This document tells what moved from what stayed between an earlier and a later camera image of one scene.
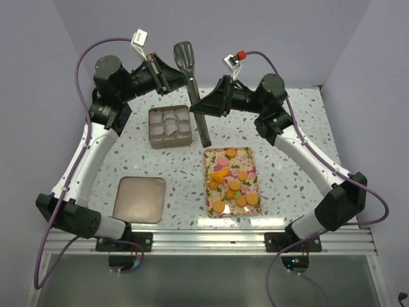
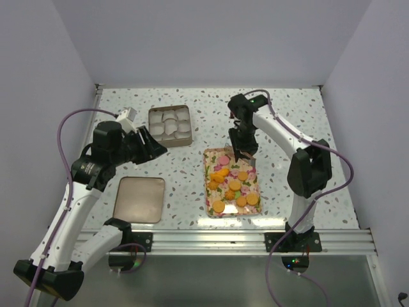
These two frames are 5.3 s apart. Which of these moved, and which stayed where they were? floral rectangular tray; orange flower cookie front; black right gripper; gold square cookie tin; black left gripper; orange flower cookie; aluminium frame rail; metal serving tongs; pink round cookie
Moved: black left gripper; black right gripper; metal serving tongs
Stayed: gold square cookie tin; aluminium frame rail; orange flower cookie; orange flower cookie front; pink round cookie; floral rectangular tray
